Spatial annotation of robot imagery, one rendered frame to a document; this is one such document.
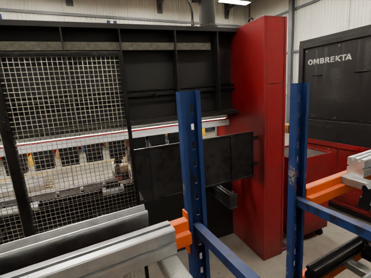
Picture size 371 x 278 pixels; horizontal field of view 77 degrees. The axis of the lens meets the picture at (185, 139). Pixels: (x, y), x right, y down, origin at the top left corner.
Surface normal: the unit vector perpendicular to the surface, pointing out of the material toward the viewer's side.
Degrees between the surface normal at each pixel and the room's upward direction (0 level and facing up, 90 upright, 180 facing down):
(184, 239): 90
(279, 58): 90
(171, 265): 0
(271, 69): 90
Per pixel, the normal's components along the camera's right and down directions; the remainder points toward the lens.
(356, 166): -0.89, 0.15
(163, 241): 0.45, 0.15
